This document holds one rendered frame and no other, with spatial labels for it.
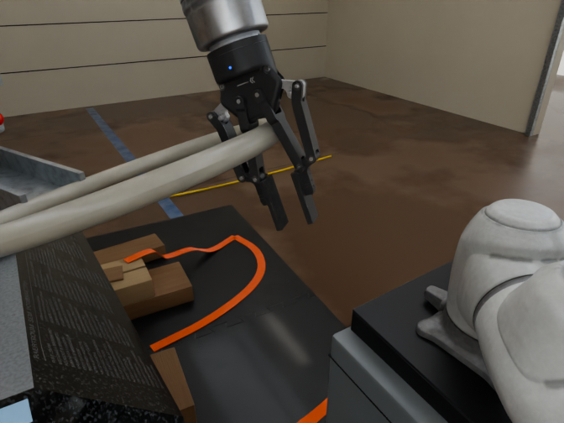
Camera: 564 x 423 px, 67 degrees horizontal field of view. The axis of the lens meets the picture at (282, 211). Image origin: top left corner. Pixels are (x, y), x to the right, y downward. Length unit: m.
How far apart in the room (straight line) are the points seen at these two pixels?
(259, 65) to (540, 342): 0.44
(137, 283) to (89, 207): 1.69
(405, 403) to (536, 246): 0.34
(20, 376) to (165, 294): 1.32
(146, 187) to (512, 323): 0.45
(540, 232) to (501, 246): 0.05
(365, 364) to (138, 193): 0.58
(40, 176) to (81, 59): 5.20
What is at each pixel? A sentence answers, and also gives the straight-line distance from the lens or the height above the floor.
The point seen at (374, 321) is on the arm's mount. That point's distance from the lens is 0.87.
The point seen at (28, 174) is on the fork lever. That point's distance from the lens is 1.04.
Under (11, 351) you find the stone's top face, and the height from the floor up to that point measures 0.82.
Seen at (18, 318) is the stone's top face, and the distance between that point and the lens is 1.06.
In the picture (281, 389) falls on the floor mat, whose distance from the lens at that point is 1.83.
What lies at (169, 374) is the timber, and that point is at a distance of 1.77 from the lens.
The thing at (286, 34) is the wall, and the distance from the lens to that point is 7.17.
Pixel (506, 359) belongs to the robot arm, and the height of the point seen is 1.03.
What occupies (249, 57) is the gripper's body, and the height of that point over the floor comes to 1.36.
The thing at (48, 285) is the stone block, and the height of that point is 0.77.
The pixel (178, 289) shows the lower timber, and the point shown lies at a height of 0.11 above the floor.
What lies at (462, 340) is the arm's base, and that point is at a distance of 0.82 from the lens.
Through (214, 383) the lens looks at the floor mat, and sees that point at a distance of 1.87.
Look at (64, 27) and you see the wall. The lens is 6.11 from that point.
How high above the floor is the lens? 1.43
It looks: 28 degrees down
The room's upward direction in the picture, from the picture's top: straight up
